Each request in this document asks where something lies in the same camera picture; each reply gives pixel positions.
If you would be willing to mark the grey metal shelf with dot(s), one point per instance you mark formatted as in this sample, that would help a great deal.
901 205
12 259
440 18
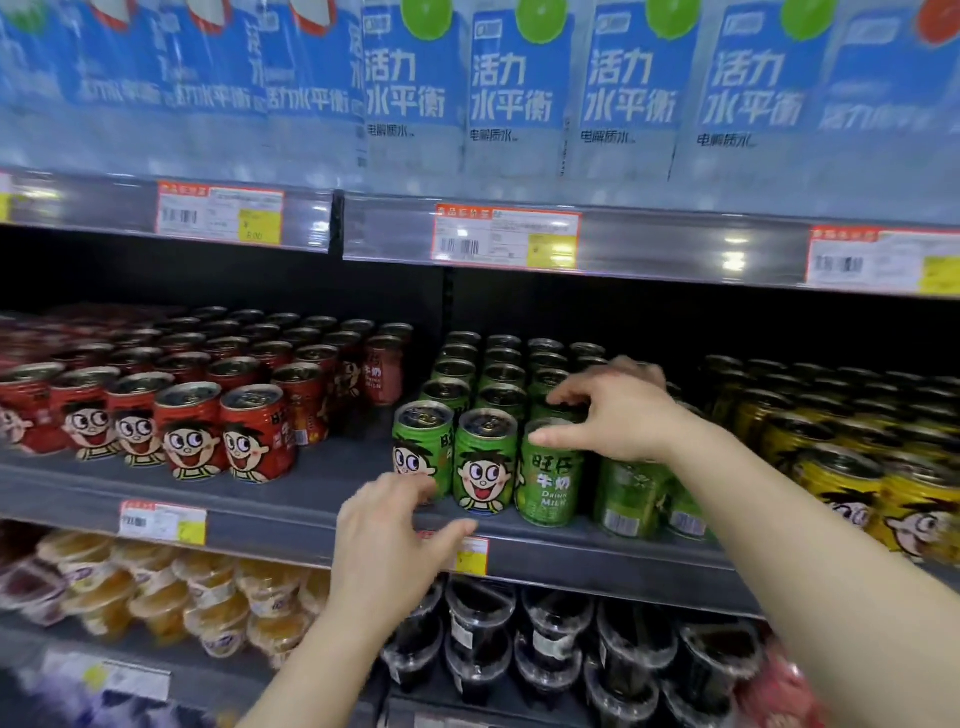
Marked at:
675 247
225 675
300 517

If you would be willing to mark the rows of yellow cans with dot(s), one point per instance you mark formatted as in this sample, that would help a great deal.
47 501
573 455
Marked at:
795 427

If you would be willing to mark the white yellow price tag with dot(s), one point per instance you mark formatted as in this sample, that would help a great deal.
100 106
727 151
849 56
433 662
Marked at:
127 679

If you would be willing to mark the person's right hand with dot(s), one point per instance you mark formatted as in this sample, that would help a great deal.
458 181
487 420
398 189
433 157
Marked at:
630 420

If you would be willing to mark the person's right forearm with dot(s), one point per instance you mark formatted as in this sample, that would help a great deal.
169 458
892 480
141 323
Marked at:
825 570

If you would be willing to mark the rows of green cans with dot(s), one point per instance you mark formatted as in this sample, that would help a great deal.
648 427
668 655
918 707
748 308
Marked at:
457 375

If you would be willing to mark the group of red jelly cups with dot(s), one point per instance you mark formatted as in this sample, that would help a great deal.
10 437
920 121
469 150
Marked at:
30 585

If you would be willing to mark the orange yellow price tag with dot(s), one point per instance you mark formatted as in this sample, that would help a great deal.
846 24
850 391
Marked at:
4 196
221 214
885 261
472 556
163 523
506 238

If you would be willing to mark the group of yellow jelly cups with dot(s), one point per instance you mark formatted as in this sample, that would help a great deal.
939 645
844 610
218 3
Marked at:
210 592

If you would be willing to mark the person's left hand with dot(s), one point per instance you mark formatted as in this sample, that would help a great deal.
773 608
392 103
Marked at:
390 562

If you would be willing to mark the rows of red cans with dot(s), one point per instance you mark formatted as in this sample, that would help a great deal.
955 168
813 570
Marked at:
300 390

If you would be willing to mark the group of black jelly cups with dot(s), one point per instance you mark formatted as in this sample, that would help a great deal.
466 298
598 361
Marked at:
555 637

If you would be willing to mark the row of blue label bottles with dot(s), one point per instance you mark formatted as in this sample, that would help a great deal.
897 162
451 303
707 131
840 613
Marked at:
517 90

